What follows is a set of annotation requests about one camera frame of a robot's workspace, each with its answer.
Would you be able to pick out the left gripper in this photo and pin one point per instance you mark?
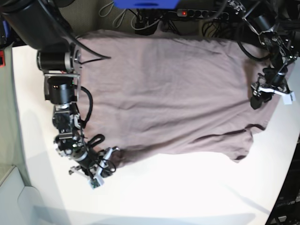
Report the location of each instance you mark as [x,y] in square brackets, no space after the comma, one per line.
[268,83]

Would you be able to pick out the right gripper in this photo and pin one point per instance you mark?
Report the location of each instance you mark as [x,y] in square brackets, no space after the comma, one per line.
[92,164]

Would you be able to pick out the mauve t-shirt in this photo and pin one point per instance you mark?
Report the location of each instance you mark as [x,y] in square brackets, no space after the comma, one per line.
[167,94]

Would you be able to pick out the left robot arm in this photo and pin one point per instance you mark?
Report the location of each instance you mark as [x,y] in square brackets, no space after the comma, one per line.
[263,20]

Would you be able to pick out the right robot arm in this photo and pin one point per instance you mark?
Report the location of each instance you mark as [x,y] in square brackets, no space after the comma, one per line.
[40,25]

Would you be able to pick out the black power strip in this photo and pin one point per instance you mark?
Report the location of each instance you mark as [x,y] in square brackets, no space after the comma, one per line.
[201,14]

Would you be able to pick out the blue box overhead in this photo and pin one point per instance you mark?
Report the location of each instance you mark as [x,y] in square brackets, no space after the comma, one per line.
[146,4]

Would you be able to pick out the red clamp at table edge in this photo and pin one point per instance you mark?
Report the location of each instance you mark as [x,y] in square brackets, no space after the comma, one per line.
[2,59]

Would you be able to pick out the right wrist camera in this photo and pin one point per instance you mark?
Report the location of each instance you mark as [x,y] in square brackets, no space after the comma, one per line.
[96,182]

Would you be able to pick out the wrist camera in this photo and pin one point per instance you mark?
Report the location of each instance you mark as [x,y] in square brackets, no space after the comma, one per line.
[289,98]
[96,182]

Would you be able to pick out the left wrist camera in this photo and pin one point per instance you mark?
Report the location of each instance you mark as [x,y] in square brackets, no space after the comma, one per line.
[289,98]

